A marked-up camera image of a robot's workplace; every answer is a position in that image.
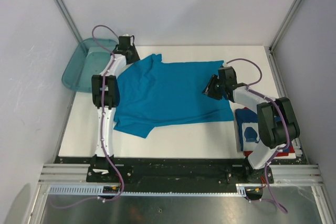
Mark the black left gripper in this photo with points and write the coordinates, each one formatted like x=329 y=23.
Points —
x=135 y=57

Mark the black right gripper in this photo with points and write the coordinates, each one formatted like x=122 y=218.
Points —
x=209 y=90

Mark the bright blue t-shirt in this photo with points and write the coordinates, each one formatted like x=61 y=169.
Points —
x=153 y=94

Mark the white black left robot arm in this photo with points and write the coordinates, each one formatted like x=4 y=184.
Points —
x=106 y=98

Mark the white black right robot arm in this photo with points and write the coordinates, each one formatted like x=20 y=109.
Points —
x=277 y=123

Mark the teal translucent plastic bin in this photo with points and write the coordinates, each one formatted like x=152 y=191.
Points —
x=89 y=58

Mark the folded navy printed t-shirt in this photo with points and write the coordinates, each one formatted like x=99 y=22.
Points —
x=247 y=125

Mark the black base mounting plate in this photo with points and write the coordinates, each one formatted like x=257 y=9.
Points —
x=232 y=171

